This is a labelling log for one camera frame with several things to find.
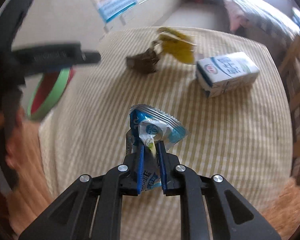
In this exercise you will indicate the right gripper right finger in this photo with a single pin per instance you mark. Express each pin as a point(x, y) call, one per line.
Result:
point(210, 208)

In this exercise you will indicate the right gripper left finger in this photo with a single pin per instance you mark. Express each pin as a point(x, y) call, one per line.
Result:
point(90, 208)

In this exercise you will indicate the light blue snack wrapper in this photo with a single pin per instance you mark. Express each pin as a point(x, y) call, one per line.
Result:
point(149, 125)

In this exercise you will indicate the white milk carton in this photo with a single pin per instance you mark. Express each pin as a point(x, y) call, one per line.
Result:
point(220, 74)

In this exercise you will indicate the dark brown wrapper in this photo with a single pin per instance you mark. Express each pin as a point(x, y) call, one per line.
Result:
point(144, 63)

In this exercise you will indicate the large yellow snack bag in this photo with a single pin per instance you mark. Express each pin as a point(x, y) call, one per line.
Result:
point(175, 43)

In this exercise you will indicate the red bin with green rim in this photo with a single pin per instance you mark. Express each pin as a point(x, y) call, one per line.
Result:
point(48, 93)

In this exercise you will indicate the orange plush cushion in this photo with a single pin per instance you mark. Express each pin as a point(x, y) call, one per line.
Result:
point(31, 195)

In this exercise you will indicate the yellow checkered table cloth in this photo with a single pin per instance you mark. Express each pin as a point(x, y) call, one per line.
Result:
point(244, 135)

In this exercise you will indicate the wooden chair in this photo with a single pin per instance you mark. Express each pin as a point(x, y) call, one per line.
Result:
point(289, 71)

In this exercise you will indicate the bed with plaid quilt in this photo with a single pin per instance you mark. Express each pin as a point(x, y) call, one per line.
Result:
point(261, 15)

